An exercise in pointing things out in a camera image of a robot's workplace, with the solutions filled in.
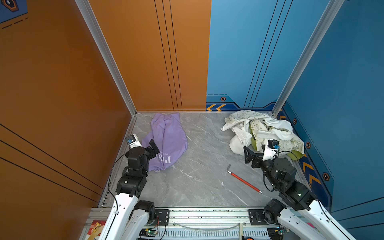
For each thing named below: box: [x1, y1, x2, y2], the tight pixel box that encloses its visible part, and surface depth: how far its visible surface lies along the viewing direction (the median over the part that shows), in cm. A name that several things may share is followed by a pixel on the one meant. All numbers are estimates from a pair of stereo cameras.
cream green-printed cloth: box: [225, 110, 305, 154], surface depth 95 cm
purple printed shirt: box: [142, 113, 188, 172], surface depth 104 cm
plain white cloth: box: [229, 120, 294, 155], surface depth 93 cm
